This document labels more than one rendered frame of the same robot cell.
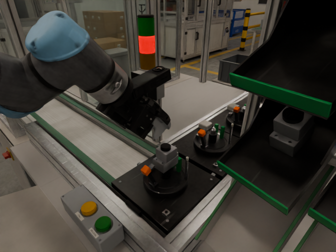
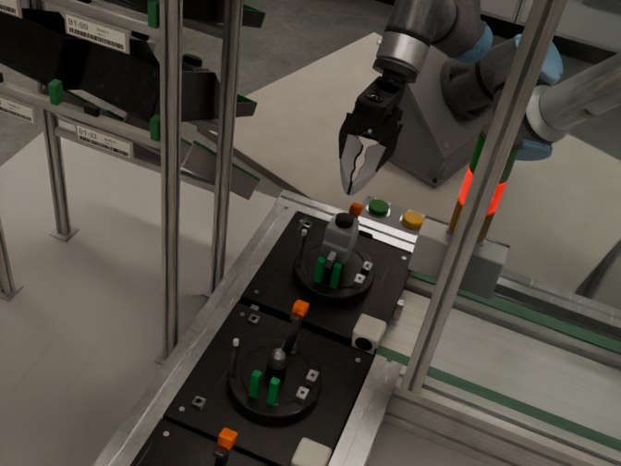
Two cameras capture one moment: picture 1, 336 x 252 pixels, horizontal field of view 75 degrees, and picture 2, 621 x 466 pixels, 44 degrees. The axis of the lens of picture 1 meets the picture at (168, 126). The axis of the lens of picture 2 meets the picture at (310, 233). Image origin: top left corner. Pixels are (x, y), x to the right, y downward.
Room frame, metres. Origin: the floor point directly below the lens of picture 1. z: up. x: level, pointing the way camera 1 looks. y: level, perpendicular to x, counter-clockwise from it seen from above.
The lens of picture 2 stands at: (1.30, -0.48, 1.92)
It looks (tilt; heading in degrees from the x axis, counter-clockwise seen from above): 43 degrees down; 152
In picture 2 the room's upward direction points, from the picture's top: 10 degrees clockwise
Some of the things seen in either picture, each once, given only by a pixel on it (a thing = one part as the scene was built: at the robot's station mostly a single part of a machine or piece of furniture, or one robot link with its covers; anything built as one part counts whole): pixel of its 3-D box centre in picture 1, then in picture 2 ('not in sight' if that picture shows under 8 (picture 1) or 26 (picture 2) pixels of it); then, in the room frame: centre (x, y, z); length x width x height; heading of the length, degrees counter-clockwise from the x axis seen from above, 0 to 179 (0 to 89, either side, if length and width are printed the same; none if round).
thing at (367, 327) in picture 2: not in sight; (368, 334); (0.64, 0.01, 0.97); 0.05 x 0.05 x 0.04; 47
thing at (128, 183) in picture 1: (165, 182); (332, 278); (0.50, 0.01, 0.96); 0.24 x 0.24 x 0.02; 47
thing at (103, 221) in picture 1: (103, 224); (378, 209); (0.35, 0.16, 0.96); 0.04 x 0.04 x 0.02
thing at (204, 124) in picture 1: (212, 136); (276, 366); (0.69, -0.17, 1.01); 0.24 x 0.24 x 0.13; 47
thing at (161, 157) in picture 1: (168, 154); (339, 237); (0.51, 0.00, 1.07); 0.08 x 0.04 x 0.07; 137
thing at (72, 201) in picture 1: (91, 216); (408, 233); (0.40, 0.22, 0.93); 0.21 x 0.07 x 0.06; 47
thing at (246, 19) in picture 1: (265, 25); not in sight; (8.30, -3.38, 0.58); 3.40 x 0.20 x 1.15; 138
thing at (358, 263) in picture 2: (165, 178); (334, 270); (0.50, 0.01, 0.98); 0.14 x 0.14 x 0.02
